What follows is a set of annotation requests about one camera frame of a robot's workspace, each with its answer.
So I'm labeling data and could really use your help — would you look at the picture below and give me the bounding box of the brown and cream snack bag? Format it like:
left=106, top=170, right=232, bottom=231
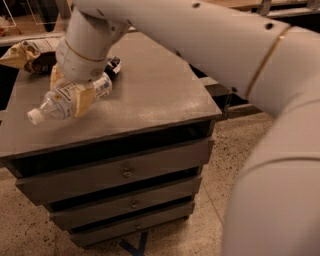
left=0, top=37, right=60, bottom=74

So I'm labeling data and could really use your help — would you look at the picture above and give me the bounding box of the grey metal shelf frame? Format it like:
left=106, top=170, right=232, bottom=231
left=0, top=0, right=320, bottom=120

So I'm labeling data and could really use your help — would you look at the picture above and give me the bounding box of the clear plastic water bottle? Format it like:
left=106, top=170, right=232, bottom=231
left=27, top=73, right=112, bottom=125

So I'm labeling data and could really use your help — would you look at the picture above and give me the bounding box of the middle grey drawer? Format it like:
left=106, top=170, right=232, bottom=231
left=50, top=176, right=201, bottom=230

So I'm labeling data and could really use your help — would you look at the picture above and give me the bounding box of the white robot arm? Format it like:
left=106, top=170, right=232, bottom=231
left=56, top=0, right=320, bottom=256

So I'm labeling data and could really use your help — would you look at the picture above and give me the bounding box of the grey drawer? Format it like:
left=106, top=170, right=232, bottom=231
left=16, top=138, right=213, bottom=205
left=50, top=176, right=201, bottom=230
left=70, top=201, right=194, bottom=247

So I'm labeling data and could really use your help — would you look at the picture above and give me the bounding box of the bottom grey drawer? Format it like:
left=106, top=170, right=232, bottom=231
left=70, top=201, right=194, bottom=247

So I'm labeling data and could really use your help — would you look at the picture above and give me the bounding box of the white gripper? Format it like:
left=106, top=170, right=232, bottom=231
left=50, top=37, right=110, bottom=118

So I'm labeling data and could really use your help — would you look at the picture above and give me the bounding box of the grey drawer cabinet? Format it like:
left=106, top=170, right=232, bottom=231
left=0, top=32, right=219, bottom=235

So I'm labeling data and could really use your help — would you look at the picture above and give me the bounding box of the top grey drawer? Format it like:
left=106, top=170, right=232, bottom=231
left=16, top=138, right=213, bottom=205

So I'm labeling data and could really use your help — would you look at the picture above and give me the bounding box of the dark blue snack bag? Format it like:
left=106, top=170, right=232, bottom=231
left=104, top=56, right=121, bottom=76

